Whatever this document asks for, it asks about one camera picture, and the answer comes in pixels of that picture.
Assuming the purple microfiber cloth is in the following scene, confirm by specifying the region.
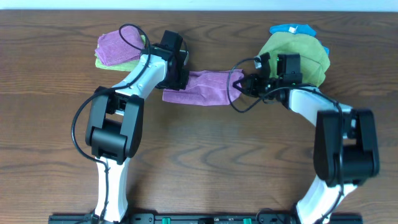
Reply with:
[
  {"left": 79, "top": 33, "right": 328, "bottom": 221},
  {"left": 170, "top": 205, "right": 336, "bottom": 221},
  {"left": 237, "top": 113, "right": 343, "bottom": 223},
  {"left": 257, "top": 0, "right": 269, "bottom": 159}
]
[{"left": 162, "top": 70, "right": 229, "bottom": 106}]

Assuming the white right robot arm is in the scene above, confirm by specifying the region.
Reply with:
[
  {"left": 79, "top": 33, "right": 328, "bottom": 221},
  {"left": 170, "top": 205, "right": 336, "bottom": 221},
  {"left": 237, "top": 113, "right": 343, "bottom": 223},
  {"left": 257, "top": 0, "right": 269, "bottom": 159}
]
[{"left": 227, "top": 74, "right": 380, "bottom": 223}]

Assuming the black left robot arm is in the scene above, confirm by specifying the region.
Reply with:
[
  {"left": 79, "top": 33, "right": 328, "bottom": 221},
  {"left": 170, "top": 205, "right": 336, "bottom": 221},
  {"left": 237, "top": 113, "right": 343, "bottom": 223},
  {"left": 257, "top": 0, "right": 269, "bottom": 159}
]
[{"left": 85, "top": 44, "right": 189, "bottom": 223}]

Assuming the green crumpled microfiber cloth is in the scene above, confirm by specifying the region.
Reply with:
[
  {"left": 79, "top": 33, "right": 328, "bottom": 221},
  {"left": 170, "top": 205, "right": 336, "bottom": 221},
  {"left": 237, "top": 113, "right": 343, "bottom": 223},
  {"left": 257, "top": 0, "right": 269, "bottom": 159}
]
[{"left": 258, "top": 32, "right": 330, "bottom": 87}]

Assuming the blue microfiber cloth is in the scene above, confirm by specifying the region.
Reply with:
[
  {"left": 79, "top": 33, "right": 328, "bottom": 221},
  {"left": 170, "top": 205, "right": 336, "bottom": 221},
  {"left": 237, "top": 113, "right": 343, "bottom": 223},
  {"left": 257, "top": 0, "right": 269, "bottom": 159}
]
[{"left": 269, "top": 24, "right": 317, "bottom": 37}]

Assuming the folded purple cloth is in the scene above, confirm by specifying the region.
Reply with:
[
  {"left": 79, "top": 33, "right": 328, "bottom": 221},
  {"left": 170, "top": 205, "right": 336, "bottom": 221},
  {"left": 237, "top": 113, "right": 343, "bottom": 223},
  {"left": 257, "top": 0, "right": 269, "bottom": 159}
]
[{"left": 95, "top": 26, "right": 145, "bottom": 66}]

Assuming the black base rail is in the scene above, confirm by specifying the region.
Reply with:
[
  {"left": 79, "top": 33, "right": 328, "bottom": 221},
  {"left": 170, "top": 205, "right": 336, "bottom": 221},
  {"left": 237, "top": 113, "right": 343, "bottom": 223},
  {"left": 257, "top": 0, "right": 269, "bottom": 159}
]
[{"left": 48, "top": 212, "right": 363, "bottom": 224}]

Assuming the black right camera cable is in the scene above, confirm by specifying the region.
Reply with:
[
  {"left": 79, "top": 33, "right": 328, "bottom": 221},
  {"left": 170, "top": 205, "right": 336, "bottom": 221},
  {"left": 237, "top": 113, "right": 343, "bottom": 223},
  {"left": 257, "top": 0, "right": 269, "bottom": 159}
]
[{"left": 226, "top": 57, "right": 346, "bottom": 224}]

